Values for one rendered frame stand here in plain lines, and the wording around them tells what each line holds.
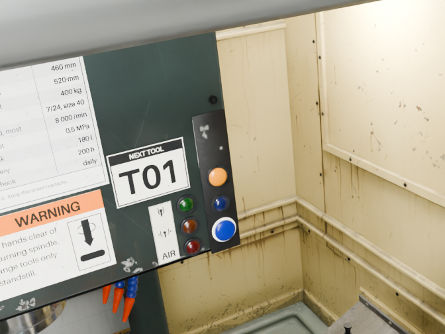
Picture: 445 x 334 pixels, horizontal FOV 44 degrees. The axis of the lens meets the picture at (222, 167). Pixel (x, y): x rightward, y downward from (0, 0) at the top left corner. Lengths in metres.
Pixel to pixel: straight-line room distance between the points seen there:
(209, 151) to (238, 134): 1.21
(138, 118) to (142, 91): 0.03
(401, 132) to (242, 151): 0.64
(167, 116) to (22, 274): 0.26
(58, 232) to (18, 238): 0.05
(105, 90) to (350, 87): 1.10
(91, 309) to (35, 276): 0.81
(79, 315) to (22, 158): 0.91
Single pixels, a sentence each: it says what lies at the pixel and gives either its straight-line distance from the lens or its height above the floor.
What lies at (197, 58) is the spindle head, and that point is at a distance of 0.68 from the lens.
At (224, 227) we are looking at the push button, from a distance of 0.75.
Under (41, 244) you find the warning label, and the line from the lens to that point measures 0.70.
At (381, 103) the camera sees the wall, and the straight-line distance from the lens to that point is 1.56.
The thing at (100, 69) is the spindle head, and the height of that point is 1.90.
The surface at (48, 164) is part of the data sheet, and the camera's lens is 0.66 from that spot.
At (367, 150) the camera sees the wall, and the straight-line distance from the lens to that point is 1.65.
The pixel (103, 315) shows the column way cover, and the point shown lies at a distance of 1.54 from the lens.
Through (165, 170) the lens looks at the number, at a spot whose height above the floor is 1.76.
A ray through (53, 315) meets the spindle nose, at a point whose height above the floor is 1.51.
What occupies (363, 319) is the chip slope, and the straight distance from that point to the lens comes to 1.91.
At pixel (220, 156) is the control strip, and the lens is 0.72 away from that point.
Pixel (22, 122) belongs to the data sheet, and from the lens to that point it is 0.64.
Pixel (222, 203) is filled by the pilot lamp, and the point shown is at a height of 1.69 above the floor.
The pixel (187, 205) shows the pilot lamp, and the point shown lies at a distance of 0.72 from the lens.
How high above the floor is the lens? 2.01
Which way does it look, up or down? 22 degrees down
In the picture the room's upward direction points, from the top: 7 degrees counter-clockwise
